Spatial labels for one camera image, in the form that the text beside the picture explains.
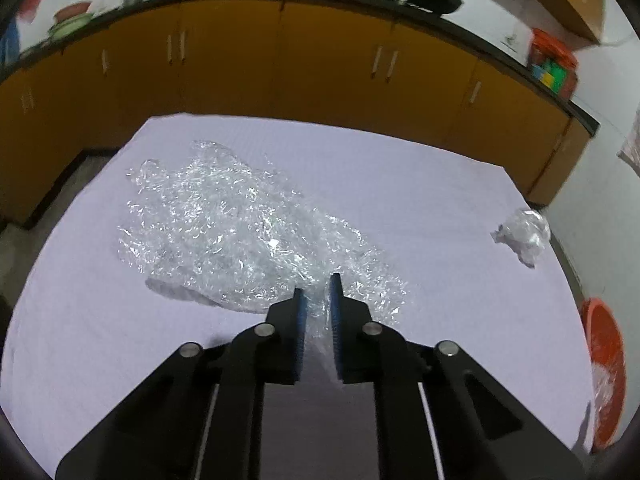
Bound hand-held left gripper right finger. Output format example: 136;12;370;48
329;272;586;480

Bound yellow base cabinets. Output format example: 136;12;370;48
0;0;591;228

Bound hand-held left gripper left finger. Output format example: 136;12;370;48
55;287;308;480

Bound small clear plastic bag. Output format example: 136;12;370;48
491;208;552;268

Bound green bowl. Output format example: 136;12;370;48
47;14;96;38

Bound patterned curtain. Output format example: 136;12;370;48
617;110;640;176

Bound pale table cloth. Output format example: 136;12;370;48
0;112;596;480

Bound white translucent plastic bag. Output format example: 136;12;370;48
590;360;618;411

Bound orange box with colourful items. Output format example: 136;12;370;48
527;27;578;101

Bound orange plastic basket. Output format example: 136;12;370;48
580;297;628;453

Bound blue container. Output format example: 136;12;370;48
0;22;21;66

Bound red bowl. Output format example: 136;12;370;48
52;2;93;23

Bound clear bubble wrap sheet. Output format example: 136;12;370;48
117;140;408;386

